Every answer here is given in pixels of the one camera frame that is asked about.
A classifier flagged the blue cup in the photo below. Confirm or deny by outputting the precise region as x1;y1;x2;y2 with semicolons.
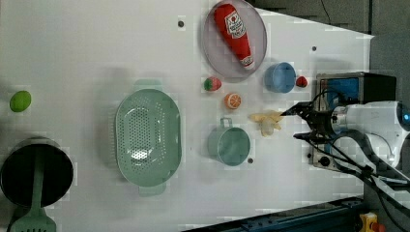
264;62;296;94

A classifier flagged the blue metal frame rail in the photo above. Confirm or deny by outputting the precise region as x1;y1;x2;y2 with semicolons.
184;197;366;232

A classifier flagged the yellow peeled banana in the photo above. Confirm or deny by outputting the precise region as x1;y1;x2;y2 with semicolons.
249;110;283;137

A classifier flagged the red ketchup bottle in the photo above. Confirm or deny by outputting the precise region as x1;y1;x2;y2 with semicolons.
214;4;254;70

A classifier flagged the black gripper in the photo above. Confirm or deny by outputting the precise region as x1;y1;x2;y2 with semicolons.
281;101;336;144

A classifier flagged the orange slice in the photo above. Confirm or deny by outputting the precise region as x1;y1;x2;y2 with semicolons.
223;93;242;109

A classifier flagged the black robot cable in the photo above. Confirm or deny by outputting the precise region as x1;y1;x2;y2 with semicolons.
306;90;410;223

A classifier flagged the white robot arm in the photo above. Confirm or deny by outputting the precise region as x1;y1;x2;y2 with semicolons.
283;101;409;213

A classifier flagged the green perforated colander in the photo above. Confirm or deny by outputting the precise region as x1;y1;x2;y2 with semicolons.
115;79;182;197

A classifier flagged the yellow red emergency button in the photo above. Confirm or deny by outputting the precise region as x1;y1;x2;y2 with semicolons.
360;213;386;232

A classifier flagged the silver black toaster oven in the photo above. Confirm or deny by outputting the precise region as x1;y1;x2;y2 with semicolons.
317;72;402;167

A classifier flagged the small red strawberry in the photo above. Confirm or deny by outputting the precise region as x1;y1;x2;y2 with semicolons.
296;76;308;88

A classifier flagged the black cooking pot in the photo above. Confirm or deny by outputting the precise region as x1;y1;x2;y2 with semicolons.
1;136;73;208

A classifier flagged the green mug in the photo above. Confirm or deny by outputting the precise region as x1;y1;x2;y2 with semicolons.
207;117;250;166

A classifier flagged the green lime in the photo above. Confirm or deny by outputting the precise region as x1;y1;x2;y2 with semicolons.
10;91;32;112

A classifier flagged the green spatula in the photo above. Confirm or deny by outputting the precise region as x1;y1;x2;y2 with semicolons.
10;148;56;232

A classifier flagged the red strawberry with green top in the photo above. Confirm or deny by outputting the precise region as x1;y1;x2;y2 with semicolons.
203;76;221;92

